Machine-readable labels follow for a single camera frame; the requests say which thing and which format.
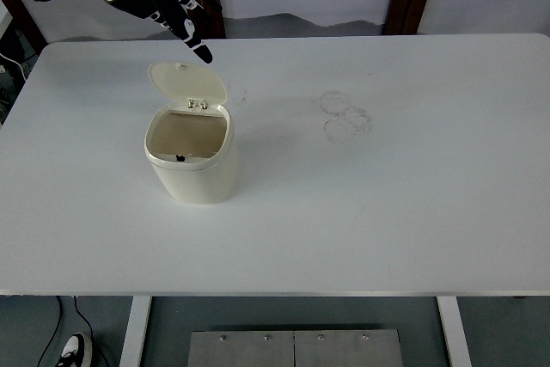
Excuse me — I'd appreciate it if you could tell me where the white table leg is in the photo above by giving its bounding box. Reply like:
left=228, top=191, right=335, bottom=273
left=437, top=297, right=473, bottom=367
left=119, top=297, right=152, bottom=367

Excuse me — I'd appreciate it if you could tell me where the white cable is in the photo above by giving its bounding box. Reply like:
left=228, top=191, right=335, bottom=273
left=0, top=53, right=29, bottom=81

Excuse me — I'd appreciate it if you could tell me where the thin black floor cable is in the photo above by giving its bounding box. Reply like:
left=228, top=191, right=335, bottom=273
left=72, top=297, right=109, bottom=364

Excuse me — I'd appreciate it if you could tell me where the grey metal plate with screws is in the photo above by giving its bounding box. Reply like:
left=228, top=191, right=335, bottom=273
left=293, top=328, right=404, bottom=367
left=187, top=331, right=296, bottom=367

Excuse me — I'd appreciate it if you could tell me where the person's black and white shoe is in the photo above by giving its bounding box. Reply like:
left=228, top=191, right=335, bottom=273
left=55, top=332, right=94, bottom=367

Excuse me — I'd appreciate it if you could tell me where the cream plastic lidded trash bin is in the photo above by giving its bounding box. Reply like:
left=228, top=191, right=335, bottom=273
left=143, top=60, right=239, bottom=205

